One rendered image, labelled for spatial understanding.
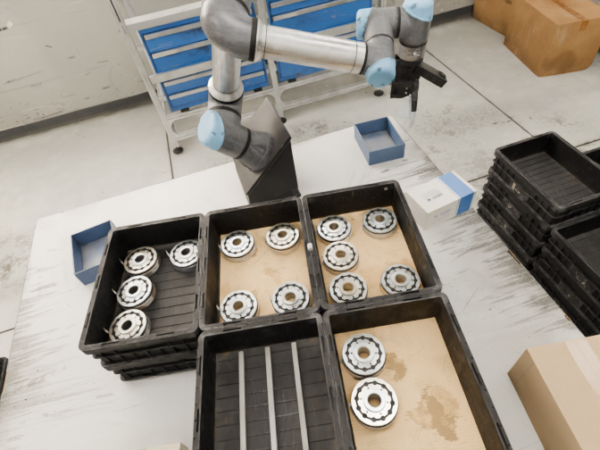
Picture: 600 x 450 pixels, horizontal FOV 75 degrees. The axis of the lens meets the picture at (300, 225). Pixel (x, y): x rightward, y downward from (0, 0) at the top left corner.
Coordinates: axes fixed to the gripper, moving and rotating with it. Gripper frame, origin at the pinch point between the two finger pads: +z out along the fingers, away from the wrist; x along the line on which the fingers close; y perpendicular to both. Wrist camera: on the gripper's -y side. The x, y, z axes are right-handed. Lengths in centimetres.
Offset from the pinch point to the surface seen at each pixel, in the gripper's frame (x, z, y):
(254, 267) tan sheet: 46, 16, 50
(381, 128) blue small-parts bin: -30.5, 32.6, 2.1
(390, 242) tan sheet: 39.7, 15.4, 9.1
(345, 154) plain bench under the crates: -16.7, 33.9, 18.9
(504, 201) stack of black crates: -8, 60, -53
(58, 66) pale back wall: -179, 79, 235
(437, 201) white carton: 21.1, 20.3, -9.1
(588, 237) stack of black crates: 13, 60, -80
